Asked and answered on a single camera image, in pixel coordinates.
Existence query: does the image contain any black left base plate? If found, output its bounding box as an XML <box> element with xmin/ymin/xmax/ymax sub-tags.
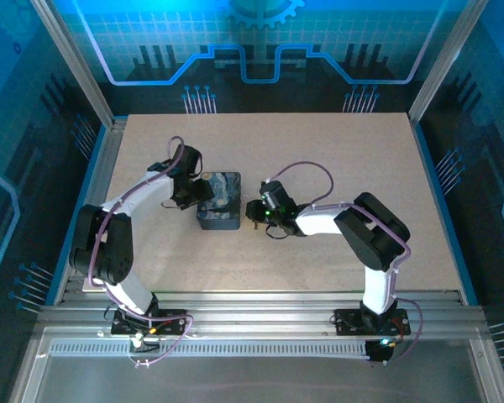
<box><xmin>110</xmin><ymin>308</ymin><xmax>186</xmax><ymax>337</ymax></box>

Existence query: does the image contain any starry night patterned box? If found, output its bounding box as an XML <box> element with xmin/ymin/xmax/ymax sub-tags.
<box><xmin>196</xmin><ymin>170</ymin><xmax>242</xmax><ymax>232</ymax></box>

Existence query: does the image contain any slotted grey cable duct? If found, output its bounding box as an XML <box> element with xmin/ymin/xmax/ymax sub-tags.
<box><xmin>49</xmin><ymin>342</ymin><xmax>370</xmax><ymax>359</ymax></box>

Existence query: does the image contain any aluminium frame post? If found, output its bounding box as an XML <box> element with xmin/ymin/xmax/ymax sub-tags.
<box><xmin>407</xmin><ymin>0</ymin><xmax>491</xmax><ymax>127</ymax></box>
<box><xmin>28</xmin><ymin>0</ymin><xmax>129</xmax><ymax>132</ymax></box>

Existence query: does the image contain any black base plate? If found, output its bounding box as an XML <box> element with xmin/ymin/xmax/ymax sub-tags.
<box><xmin>333</xmin><ymin>308</ymin><xmax>412</xmax><ymax>337</ymax></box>
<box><xmin>110</xmin><ymin>308</ymin><xmax>186</xmax><ymax>337</ymax></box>

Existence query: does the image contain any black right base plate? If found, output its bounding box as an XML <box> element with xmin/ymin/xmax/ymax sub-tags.
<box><xmin>333</xmin><ymin>308</ymin><xmax>412</xmax><ymax>337</ymax></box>

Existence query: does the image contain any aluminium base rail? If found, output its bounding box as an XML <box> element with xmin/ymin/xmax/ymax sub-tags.
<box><xmin>35</xmin><ymin>289</ymin><xmax>488</xmax><ymax>343</ymax></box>

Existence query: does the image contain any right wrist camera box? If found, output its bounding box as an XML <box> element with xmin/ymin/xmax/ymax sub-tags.
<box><xmin>259</xmin><ymin>180</ymin><xmax>281</xmax><ymax>207</ymax></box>

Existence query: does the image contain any aluminium side rail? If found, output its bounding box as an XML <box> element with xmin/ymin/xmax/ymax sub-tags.
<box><xmin>52</xmin><ymin>119</ymin><xmax>129</xmax><ymax>306</ymax></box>

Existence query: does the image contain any black controller box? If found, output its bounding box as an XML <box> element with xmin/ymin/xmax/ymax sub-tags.
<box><xmin>365</xmin><ymin>338</ymin><xmax>395</xmax><ymax>366</ymax></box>

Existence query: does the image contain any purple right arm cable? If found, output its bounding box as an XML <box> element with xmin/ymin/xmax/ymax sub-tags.
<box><xmin>265</xmin><ymin>161</ymin><xmax>424</xmax><ymax>365</ymax></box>

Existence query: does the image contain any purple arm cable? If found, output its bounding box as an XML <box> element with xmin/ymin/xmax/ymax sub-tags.
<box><xmin>265</xmin><ymin>161</ymin><xmax>424</xmax><ymax>365</ymax></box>
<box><xmin>87</xmin><ymin>135</ymin><xmax>194</xmax><ymax>369</ymax></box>

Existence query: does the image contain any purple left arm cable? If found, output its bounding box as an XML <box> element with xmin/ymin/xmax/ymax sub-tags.
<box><xmin>87</xmin><ymin>135</ymin><xmax>194</xmax><ymax>369</ymax></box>

